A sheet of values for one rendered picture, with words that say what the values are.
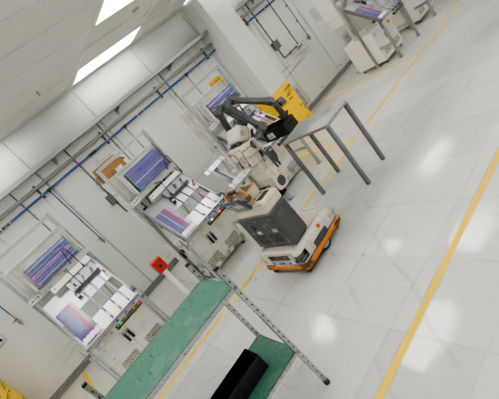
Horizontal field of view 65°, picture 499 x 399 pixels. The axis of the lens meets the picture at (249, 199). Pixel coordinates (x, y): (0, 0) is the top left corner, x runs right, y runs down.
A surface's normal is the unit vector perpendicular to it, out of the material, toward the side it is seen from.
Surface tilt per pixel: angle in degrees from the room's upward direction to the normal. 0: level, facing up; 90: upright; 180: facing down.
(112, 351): 90
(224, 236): 90
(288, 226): 90
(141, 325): 90
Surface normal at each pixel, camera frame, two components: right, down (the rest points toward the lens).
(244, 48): 0.51, -0.09
